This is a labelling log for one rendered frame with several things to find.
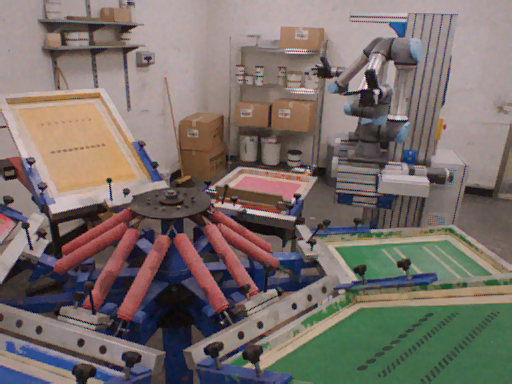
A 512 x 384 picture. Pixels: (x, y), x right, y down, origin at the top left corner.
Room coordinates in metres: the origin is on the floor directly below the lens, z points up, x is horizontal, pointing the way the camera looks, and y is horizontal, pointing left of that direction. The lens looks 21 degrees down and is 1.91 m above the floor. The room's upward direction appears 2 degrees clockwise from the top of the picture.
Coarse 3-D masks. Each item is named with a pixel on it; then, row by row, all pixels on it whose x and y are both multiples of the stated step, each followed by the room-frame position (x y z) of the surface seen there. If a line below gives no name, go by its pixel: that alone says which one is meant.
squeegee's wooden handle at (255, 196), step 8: (216, 184) 2.30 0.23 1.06; (232, 192) 2.25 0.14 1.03; (240, 192) 2.24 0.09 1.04; (248, 192) 2.22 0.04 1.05; (256, 192) 2.21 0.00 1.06; (264, 192) 2.20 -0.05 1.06; (248, 200) 2.22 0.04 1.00; (256, 200) 2.21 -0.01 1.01; (264, 200) 2.19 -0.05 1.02; (272, 200) 2.18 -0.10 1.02; (280, 200) 2.16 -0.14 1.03
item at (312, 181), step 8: (240, 168) 2.85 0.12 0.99; (248, 168) 2.86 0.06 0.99; (232, 176) 2.68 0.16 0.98; (264, 176) 2.80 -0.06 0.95; (272, 176) 2.78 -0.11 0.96; (280, 176) 2.76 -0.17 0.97; (288, 176) 2.74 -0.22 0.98; (296, 176) 2.72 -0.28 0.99; (304, 176) 2.72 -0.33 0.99; (312, 184) 2.56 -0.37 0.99; (304, 192) 2.41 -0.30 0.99; (304, 200) 2.33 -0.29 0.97
